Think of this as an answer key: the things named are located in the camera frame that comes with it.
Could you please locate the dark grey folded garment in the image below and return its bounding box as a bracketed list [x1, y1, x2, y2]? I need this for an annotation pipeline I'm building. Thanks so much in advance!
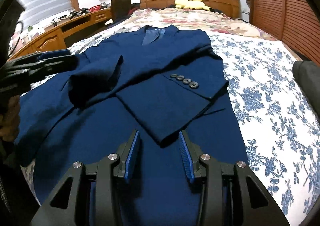
[292, 60, 320, 106]

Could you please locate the yellow plush toy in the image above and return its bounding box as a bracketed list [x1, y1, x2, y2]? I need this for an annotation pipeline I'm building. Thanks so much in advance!
[174, 0, 212, 12]

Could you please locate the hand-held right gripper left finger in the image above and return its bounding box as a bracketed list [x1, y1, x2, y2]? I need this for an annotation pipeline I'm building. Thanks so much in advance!
[30, 130, 140, 226]

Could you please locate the thin white rod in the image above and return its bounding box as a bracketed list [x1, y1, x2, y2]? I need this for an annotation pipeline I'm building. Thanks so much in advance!
[75, 36, 101, 54]

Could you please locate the dark chair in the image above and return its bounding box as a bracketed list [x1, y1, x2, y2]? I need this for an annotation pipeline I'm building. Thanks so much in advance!
[111, 0, 132, 22]

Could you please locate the navy blue suit jacket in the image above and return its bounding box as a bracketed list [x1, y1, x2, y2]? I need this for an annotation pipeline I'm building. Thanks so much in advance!
[14, 25, 248, 226]

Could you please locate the wooden louvred wardrobe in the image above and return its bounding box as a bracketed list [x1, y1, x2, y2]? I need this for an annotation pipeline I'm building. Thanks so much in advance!
[245, 0, 320, 62]

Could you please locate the person's left hand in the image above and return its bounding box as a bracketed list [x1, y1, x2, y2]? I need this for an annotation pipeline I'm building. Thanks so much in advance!
[0, 96, 22, 141]

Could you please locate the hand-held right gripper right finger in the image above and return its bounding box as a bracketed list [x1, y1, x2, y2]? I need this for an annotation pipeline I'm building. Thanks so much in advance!
[179, 130, 290, 226]

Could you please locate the wooden desk cabinet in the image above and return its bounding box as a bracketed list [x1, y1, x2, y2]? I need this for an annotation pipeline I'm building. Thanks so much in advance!
[7, 7, 113, 61]

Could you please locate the red floral blanket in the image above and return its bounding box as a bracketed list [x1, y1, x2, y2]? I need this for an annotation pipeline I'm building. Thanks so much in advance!
[125, 8, 283, 41]

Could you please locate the black tool on stand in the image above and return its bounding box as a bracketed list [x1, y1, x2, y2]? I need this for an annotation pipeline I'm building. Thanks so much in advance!
[69, 8, 90, 19]

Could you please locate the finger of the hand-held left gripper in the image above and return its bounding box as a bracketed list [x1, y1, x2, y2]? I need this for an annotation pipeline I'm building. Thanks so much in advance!
[5, 55, 80, 84]
[9, 49, 72, 66]

